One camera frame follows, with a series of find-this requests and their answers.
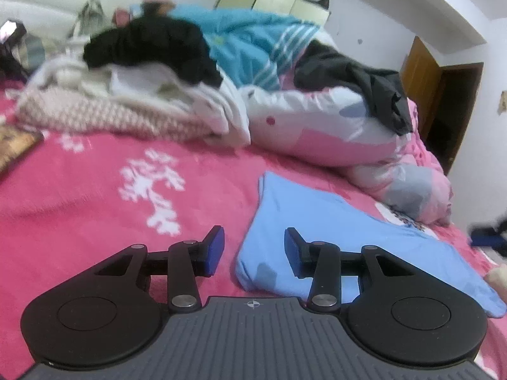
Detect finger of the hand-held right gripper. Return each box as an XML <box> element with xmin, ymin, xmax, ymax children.
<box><xmin>467</xmin><ymin>217</ymin><xmax>507</xmax><ymax>258</ymax></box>

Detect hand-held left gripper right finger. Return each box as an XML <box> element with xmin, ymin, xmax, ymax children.
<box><xmin>284</xmin><ymin>227</ymin><xmax>413</xmax><ymax>313</ymax></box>

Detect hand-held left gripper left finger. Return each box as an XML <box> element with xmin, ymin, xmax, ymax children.
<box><xmin>93</xmin><ymin>225</ymin><xmax>226</xmax><ymax>313</ymax></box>

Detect light blue T-shirt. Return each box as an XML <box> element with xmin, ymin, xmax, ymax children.
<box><xmin>235</xmin><ymin>171</ymin><xmax>507</xmax><ymax>319</ymax></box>

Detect person's right hand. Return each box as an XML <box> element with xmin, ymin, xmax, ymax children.
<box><xmin>485</xmin><ymin>264</ymin><xmax>507</xmax><ymax>297</ymax></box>

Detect pink and white duvet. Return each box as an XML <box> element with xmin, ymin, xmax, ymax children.
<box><xmin>238</xmin><ymin>83</ymin><xmax>455</xmax><ymax>227</ymax></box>

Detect brown wooden door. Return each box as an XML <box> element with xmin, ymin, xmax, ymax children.
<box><xmin>420</xmin><ymin>61</ymin><xmax>485</xmax><ymax>175</ymax></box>

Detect pink checked garment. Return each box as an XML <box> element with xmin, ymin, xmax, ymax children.
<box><xmin>16</xmin><ymin>87</ymin><xmax>217</xmax><ymax>142</ymax></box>

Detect white garment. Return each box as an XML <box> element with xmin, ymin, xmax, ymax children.
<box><xmin>29</xmin><ymin>47</ymin><xmax>252</xmax><ymax>148</ymax></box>

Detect dark grey T-shirt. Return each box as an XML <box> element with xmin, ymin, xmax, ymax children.
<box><xmin>295</xmin><ymin>41</ymin><xmax>413</xmax><ymax>136</ymax></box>

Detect teal striped duvet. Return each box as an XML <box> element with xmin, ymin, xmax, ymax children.
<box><xmin>170</xmin><ymin>4</ymin><xmax>322</xmax><ymax>92</ymax></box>

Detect black garment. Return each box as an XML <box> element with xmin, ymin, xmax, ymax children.
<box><xmin>84</xmin><ymin>18</ymin><xmax>223</xmax><ymax>88</ymax></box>

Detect book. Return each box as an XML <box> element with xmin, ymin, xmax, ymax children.
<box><xmin>0</xmin><ymin>123</ymin><xmax>45</xmax><ymax>175</ymax></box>

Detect cream wardrobe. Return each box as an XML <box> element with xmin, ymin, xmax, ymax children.
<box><xmin>214</xmin><ymin>0</ymin><xmax>331</xmax><ymax>29</ymax></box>

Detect grey patterned pillow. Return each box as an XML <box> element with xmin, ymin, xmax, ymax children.
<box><xmin>71</xmin><ymin>0</ymin><xmax>106</xmax><ymax>41</ymax></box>

